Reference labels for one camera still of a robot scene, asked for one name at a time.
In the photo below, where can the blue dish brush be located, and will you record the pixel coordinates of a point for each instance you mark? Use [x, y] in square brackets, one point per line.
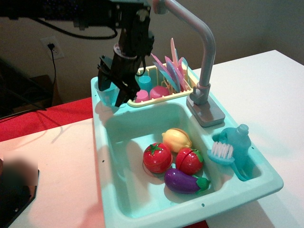
[222, 153]

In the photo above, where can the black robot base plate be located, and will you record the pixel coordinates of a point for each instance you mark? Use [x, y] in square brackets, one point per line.
[13, 201]

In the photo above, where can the blue toy plate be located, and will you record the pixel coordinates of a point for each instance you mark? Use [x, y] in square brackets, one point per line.
[175, 74]

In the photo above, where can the blue toy cup in rack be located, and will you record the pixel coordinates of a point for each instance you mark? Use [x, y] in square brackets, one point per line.
[145, 83]

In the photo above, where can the pink toy plate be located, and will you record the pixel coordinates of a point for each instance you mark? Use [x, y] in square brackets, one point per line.
[183, 68]

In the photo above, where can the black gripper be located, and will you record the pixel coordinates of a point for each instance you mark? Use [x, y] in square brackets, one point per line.
[121, 71]

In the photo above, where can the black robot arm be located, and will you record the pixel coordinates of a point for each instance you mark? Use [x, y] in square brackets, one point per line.
[131, 16]

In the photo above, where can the magenta toy bowl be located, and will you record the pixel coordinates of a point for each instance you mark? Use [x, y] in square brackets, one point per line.
[158, 92]

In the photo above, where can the pink toy cup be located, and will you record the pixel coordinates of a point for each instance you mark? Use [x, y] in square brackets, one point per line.
[142, 96]

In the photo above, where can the yellow dish rack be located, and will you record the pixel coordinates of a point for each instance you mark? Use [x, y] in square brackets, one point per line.
[158, 79]

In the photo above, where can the white wall outlet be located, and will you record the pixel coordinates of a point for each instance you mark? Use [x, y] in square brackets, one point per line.
[52, 47]

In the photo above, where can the purple toy eggplant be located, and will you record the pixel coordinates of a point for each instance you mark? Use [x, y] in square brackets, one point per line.
[179, 182]

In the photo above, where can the mint green toy sink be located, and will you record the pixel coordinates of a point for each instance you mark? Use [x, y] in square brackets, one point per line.
[134, 197]

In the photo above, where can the red toy tomato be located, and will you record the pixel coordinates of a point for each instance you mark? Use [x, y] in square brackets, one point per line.
[157, 158]

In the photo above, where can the yellow toy lemon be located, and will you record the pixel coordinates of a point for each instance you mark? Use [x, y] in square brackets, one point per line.
[176, 139]

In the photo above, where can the blue toy soap bottle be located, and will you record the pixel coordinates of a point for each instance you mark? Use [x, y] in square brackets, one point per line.
[238, 138]

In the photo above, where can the translucent blue plastic cup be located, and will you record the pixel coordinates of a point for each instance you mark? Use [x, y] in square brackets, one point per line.
[109, 96]

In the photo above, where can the red cloth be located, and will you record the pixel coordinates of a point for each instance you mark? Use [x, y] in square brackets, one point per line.
[56, 116]

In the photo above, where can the grey toy faucet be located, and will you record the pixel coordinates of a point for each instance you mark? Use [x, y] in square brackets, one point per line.
[202, 106]

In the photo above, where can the red toy strawberry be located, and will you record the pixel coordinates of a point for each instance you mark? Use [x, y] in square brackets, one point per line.
[189, 161]

